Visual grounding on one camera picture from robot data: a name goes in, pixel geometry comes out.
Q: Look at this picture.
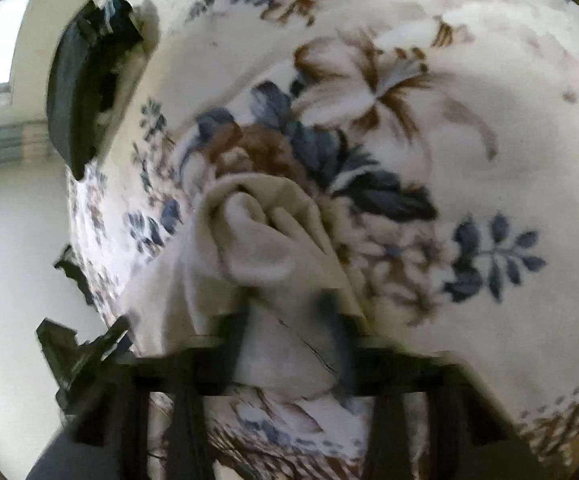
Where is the beige shirt with black collar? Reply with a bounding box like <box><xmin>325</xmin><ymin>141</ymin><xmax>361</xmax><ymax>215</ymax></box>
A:
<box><xmin>114</xmin><ymin>174</ymin><xmax>362</xmax><ymax>399</ymax></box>

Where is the green striped curtain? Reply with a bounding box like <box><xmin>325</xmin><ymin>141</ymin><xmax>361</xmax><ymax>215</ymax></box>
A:
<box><xmin>0</xmin><ymin>122</ymin><xmax>57</xmax><ymax>166</ymax></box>

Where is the floral fleece bed blanket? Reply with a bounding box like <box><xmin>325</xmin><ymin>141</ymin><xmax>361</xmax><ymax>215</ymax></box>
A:
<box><xmin>69</xmin><ymin>0</ymin><xmax>579</xmax><ymax>479</ymax></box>

